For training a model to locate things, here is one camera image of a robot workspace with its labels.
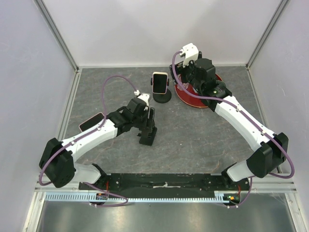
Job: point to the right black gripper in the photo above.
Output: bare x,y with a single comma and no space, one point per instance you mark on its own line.
180,69

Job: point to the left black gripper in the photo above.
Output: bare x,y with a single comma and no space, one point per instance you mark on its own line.
148,123

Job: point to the black folding phone stand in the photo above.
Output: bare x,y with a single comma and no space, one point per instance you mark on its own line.
147,133

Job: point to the black round-base phone stand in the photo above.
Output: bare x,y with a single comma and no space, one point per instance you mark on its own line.
163,98

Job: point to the pink-cased smartphone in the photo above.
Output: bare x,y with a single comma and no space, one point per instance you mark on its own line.
159,82

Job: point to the pink phone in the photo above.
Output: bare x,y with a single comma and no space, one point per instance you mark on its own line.
92,121

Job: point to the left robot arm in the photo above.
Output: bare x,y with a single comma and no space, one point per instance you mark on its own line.
59,159

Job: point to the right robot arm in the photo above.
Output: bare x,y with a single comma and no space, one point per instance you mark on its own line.
269,149

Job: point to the clear drinking glass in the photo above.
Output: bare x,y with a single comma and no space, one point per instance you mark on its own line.
182,86

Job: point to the red round tray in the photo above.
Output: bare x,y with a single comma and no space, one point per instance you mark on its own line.
190,99

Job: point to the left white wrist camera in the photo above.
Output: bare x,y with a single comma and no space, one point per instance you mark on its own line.
143,96

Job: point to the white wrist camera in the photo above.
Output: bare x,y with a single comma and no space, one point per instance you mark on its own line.
143,96
190,53

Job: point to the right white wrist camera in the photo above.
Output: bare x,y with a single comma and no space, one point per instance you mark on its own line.
190,53

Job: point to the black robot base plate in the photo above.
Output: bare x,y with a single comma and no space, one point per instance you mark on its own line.
168,185

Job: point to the slotted cable duct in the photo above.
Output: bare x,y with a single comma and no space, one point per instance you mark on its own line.
95,196

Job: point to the right aluminium frame post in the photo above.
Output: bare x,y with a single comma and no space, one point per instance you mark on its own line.
269,28

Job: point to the aluminium frame post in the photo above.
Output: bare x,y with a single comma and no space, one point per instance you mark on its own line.
269,28
56,33

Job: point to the left aluminium frame post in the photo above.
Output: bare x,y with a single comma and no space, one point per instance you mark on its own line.
56,33

